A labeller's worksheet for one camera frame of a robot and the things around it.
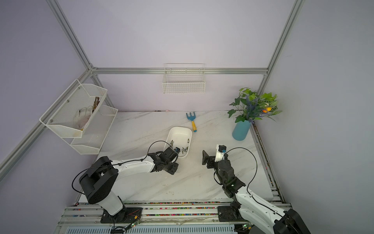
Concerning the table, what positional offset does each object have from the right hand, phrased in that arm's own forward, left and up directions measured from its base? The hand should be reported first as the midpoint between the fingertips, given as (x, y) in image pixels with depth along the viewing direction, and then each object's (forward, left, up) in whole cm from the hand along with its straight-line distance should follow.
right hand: (211, 152), depth 83 cm
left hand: (-4, +23, -11) cm, 26 cm away
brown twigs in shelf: (+21, +66, +21) cm, 72 cm away
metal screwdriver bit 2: (+17, +14, -13) cm, 25 cm away
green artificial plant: (+16, -23, +21) cm, 35 cm away
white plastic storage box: (+19, +20, -11) cm, 30 cm away
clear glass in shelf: (+14, +71, +19) cm, 75 cm away
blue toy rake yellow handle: (+37, +10, -10) cm, 40 cm away
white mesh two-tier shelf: (+11, +75, 0) cm, 75 cm away
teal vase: (+22, -25, -7) cm, 34 cm away
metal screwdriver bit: (+15, +25, -11) cm, 31 cm away
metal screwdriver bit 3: (+9, +16, -11) cm, 22 cm away
